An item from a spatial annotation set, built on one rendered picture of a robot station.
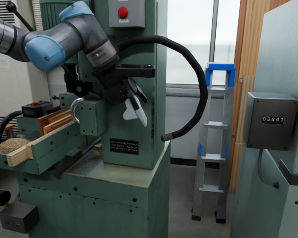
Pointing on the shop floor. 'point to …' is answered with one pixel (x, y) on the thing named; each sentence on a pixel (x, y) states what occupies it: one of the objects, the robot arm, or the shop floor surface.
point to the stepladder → (226, 132)
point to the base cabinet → (98, 214)
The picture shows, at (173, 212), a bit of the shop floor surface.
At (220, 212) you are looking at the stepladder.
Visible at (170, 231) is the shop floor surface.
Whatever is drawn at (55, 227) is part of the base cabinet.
